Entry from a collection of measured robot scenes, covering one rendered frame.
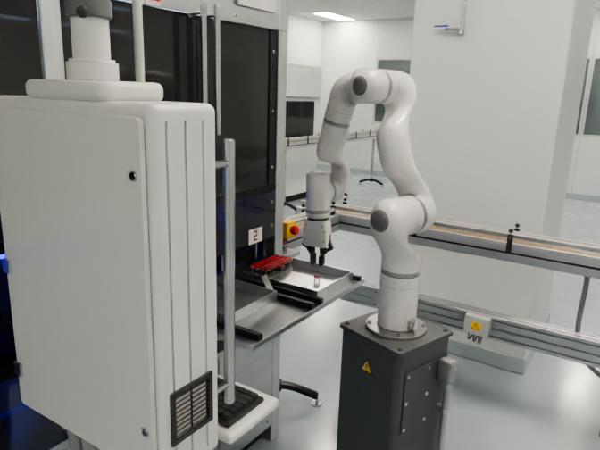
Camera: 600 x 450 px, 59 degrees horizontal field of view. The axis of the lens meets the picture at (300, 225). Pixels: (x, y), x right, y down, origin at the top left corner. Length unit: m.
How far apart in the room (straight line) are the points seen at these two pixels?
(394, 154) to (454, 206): 1.75
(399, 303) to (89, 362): 0.89
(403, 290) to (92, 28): 1.08
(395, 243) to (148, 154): 0.84
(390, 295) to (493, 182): 1.69
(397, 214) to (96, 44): 0.88
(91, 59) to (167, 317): 0.51
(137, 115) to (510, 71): 2.50
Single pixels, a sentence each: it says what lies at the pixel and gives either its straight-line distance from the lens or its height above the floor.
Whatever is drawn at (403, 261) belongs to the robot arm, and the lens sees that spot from 1.59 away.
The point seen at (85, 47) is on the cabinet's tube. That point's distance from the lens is 1.13.
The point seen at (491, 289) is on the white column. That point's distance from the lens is 3.35.
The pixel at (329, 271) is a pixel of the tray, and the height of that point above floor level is 0.89.
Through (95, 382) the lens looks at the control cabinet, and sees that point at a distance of 1.21.
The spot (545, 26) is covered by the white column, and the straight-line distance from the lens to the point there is 3.16.
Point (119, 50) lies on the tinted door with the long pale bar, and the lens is 1.60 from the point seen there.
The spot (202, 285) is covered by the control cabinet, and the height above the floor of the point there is 1.20.
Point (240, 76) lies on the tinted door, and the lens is 1.96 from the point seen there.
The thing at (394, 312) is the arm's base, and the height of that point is 0.94.
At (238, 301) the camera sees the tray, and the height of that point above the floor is 0.88.
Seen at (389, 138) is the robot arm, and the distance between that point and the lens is 1.58.
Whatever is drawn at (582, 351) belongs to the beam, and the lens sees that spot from 2.74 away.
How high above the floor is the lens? 1.58
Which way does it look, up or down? 14 degrees down
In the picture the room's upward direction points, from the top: 2 degrees clockwise
